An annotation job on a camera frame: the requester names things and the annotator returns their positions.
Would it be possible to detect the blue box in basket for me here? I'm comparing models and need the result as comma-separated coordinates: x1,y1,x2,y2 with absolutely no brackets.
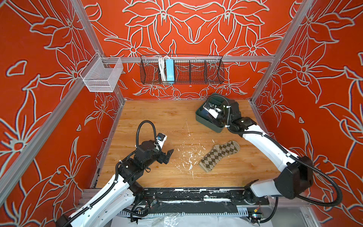
165,58,175,84

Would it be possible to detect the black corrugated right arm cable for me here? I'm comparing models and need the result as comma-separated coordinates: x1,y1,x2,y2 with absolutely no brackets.
226,124,343,207

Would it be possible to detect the brown argyle sock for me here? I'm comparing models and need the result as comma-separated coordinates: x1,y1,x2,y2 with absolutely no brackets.
199,141,241,173

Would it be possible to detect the white cable bundle in basket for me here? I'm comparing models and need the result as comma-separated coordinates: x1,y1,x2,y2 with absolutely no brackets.
157,56,167,83

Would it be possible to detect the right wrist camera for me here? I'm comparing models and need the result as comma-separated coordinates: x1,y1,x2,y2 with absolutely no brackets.
206,104,222,119

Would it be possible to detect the clear plastic wall bin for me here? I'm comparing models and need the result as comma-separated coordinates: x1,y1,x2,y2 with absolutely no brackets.
80,52,124,93

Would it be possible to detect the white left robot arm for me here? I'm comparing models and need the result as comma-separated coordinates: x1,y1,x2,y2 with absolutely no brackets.
56,140,174,227

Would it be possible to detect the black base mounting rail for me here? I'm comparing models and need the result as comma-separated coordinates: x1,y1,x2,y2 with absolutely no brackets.
136,188,270,218

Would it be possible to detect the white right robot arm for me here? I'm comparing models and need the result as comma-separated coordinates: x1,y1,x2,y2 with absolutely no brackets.
206,96,313,201

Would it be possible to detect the green divided organizer tray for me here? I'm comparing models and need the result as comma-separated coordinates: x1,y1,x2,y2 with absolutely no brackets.
195,93,233,133

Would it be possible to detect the black wire wall basket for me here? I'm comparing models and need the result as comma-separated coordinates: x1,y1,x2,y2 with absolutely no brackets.
140,54,226,85

